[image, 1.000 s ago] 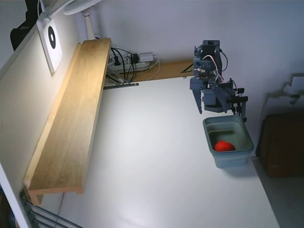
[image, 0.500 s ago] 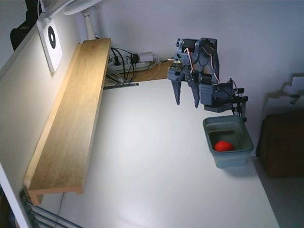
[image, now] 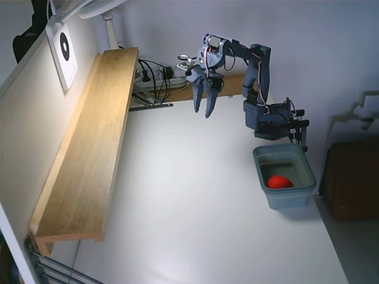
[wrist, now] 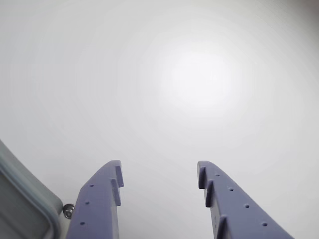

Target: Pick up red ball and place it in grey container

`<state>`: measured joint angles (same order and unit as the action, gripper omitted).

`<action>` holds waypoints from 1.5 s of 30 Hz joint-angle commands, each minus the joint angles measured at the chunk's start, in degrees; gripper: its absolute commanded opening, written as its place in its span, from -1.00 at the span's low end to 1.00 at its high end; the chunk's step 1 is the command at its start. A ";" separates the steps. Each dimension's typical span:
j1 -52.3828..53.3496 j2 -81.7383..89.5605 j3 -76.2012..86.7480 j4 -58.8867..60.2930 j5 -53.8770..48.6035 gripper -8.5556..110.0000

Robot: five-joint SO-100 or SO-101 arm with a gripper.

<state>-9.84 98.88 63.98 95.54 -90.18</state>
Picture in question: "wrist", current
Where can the grey plastic container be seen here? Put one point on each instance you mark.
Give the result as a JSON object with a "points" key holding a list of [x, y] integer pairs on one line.
{"points": [[20, 204]]}

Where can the blue-grey gripper finger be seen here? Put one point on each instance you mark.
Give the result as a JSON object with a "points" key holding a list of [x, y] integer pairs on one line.
{"points": [[239, 214], [97, 211]]}

